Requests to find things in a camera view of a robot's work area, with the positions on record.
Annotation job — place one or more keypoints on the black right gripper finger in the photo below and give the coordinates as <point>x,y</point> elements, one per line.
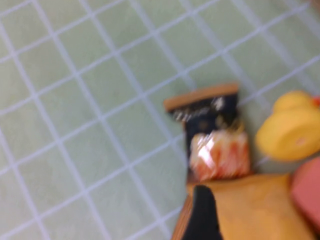
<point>203,217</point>

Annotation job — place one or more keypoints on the black orange snack packet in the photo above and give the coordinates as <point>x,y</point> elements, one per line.
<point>212,135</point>

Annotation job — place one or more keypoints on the brown gold snack packet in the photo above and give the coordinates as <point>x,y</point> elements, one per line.
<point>255,210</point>

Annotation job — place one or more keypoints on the orange foam cube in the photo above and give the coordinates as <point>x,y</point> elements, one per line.
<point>307,192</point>

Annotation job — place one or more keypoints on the yellow rubber duck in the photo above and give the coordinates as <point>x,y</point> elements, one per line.
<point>290,135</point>

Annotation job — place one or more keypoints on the green checked tablecloth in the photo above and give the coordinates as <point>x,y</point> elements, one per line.
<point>75,100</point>

